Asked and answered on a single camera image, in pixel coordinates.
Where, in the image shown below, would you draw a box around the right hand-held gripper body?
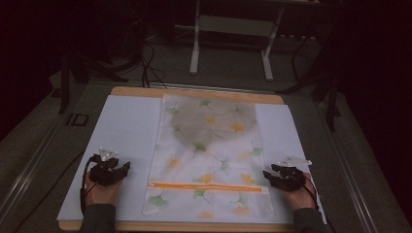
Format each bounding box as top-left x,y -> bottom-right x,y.
274,154 -> 314,192

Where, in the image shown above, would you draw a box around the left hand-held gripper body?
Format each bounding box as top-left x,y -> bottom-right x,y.
88,147 -> 123,187

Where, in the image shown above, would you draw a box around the leaf print mesh laundry bag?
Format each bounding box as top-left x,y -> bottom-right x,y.
141,93 -> 275,219

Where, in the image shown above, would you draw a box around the person's right hand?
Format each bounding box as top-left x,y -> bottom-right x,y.
280,172 -> 318,212

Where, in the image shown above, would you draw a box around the person's left hand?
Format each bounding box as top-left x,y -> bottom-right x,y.
84,174 -> 123,207

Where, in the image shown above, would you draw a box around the white table sheet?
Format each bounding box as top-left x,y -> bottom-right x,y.
56,94 -> 326,225

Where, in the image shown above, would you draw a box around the black floor socket plate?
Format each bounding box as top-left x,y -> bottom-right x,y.
65,113 -> 90,127

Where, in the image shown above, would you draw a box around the wooden table board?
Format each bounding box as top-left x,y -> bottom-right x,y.
57,85 -> 296,233

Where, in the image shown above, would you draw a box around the grey garment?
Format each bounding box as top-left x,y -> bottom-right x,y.
169,96 -> 258,148

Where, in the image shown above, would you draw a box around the black tripod stand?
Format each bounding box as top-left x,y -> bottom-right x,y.
276,28 -> 343,133

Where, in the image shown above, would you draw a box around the black metal stand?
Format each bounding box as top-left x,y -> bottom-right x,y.
57,52 -> 72,115

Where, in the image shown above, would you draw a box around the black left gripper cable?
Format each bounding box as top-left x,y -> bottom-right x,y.
79,154 -> 100,216

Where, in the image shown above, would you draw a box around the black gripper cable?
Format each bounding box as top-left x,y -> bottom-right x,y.
79,154 -> 100,216
303,174 -> 338,233

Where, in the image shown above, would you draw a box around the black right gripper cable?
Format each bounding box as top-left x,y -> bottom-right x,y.
303,174 -> 338,233

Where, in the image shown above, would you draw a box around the metal floor rail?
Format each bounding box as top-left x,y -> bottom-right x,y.
0,110 -> 71,227
315,100 -> 380,233

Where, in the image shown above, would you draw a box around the black floor cables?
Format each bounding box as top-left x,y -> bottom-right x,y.
138,40 -> 169,90

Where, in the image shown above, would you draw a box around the white metal stand frame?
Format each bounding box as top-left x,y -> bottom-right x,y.
189,0 -> 287,83

